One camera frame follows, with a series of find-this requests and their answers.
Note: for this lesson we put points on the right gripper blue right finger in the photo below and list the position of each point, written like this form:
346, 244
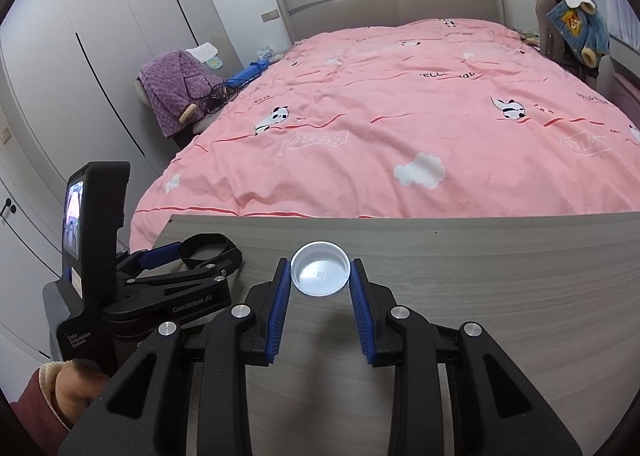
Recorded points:
360, 305

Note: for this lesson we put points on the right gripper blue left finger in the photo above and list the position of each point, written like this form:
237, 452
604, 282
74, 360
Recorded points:
281, 290

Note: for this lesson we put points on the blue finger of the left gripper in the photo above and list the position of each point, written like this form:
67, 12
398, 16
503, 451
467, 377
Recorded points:
156, 257

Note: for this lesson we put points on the white plastic lid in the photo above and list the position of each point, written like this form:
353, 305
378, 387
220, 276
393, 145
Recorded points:
320, 269

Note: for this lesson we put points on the grey perforated trash basket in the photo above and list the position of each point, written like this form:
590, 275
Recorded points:
56, 313

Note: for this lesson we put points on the person's left hand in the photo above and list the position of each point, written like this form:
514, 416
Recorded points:
75, 387

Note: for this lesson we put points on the grey bedside chair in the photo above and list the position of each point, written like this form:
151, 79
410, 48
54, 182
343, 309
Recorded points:
175, 111

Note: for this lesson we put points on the purple fuzzy garment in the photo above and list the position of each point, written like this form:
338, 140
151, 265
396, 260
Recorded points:
177, 88

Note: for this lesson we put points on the pink patterned duvet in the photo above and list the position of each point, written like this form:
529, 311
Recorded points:
433, 119

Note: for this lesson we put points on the white wardrobe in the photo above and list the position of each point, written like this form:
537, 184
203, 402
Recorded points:
72, 64

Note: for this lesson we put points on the brown chair by window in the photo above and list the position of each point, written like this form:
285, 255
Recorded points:
553, 47

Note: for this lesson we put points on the blue denim bear jacket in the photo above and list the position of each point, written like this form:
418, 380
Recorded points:
583, 29

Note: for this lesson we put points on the black ring band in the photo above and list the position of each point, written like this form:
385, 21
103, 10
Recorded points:
211, 251

